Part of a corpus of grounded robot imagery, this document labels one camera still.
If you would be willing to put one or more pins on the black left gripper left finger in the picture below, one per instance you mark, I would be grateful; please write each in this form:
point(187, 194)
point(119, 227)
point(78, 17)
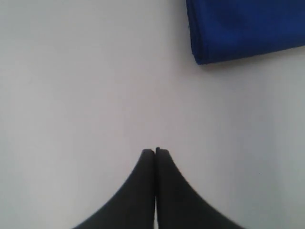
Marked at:
point(133, 205)

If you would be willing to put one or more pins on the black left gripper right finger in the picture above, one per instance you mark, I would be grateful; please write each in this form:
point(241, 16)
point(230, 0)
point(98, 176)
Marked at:
point(179, 206)

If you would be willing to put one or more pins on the blue terry towel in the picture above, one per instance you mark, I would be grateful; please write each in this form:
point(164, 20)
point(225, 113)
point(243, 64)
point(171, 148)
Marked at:
point(224, 30)

